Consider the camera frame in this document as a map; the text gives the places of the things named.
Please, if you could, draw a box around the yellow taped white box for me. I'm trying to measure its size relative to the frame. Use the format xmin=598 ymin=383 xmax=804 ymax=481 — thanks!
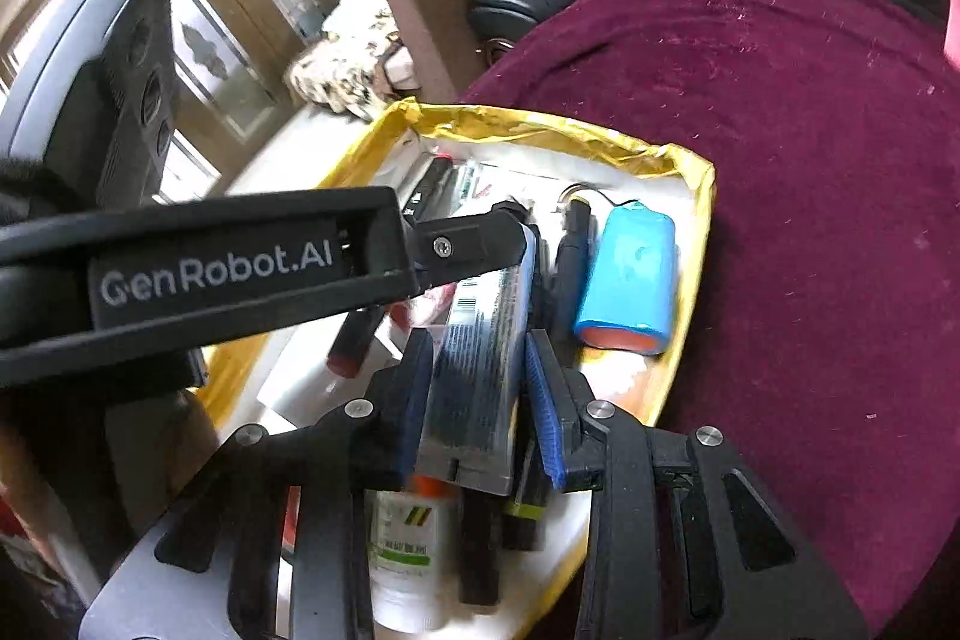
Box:
xmin=195 ymin=97 xmax=718 ymax=640

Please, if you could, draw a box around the black marker yellow cap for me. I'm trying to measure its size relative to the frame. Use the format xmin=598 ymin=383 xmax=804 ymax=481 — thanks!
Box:
xmin=503 ymin=198 xmax=599 ymax=552

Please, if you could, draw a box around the wooden glass panel door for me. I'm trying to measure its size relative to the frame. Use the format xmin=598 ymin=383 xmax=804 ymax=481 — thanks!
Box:
xmin=0 ymin=0 xmax=347 ymax=206

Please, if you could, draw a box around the person's left hand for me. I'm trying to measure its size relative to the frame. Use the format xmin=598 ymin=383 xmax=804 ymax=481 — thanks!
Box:
xmin=2 ymin=390 xmax=218 ymax=601

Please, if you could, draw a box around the blue battery pack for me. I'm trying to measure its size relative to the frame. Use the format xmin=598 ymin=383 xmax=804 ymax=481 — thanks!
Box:
xmin=574 ymin=202 xmax=679 ymax=356

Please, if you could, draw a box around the pink yarn cone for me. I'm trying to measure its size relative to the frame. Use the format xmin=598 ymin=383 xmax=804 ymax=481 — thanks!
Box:
xmin=944 ymin=0 xmax=960 ymax=70

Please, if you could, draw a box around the silver ointment tube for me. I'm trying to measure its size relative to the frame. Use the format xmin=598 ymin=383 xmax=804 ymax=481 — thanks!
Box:
xmin=416 ymin=226 xmax=537 ymax=497

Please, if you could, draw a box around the black marker red cap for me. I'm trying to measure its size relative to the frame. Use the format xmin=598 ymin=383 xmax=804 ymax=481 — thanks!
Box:
xmin=325 ymin=152 xmax=454 ymax=378

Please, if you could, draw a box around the black marker blue cap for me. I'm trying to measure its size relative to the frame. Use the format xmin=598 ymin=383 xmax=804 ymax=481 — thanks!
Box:
xmin=457 ymin=489 xmax=500 ymax=608

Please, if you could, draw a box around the maroon velvet table cloth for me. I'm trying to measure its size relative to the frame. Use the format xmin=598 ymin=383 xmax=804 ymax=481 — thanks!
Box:
xmin=466 ymin=0 xmax=958 ymax=638

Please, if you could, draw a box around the white glue bottle orange cap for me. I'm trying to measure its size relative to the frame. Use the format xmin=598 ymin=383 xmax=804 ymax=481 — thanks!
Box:
xmin=368 ymin=476 xmax=459 ymax=635

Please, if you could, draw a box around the floral patterned blanket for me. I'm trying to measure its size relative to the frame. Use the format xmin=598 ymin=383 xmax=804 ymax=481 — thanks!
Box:
xmin=285 ymin=0 xmax=404 ymax=122

